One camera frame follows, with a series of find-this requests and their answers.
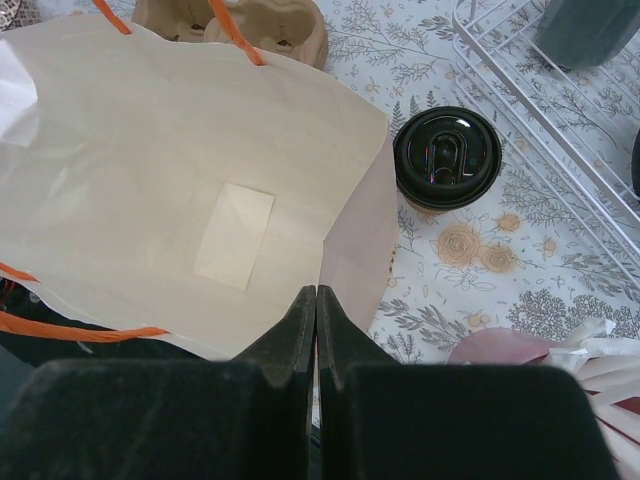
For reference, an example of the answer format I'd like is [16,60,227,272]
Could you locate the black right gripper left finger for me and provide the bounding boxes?
[1,287,316,479]

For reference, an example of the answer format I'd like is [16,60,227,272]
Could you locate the black plate gold ring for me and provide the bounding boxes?
[630,124,640,201]

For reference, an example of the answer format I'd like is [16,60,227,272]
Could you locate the white wire dish rack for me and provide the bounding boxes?
[452,0,640,226]

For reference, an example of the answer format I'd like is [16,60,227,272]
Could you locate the pink straw holder cup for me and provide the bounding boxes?
[448,327,559,365]

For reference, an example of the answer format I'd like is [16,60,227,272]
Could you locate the printed kraft paper bag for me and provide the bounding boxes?
[1,15,398,359]

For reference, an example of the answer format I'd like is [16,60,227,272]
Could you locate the patterned ceramic bowl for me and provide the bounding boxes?
[0,0,22,31]

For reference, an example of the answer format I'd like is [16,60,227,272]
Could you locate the stacked brown pulp cup carriers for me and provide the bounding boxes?
[131,0,328,69]

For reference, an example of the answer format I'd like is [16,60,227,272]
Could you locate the dark teal ceramic cup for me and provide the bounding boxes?
[534,0,639,69]

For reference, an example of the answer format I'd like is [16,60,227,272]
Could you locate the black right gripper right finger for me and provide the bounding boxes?
[316,286,618,479]

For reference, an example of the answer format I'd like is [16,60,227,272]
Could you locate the single brown paper cup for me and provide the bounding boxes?
[407,200,449,217]

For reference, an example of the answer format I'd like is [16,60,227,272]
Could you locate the black plastic cup lid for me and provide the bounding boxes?
[393,106,502,211]

